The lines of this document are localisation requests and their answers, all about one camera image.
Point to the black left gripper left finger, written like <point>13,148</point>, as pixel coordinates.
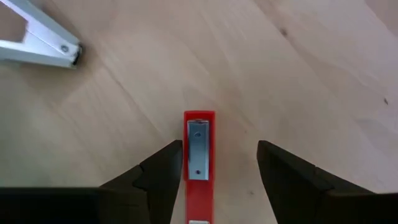
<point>155,186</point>

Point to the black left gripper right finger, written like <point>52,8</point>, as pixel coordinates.
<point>289,186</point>

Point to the red stapler with silver plate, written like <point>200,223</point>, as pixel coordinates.
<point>199,199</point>

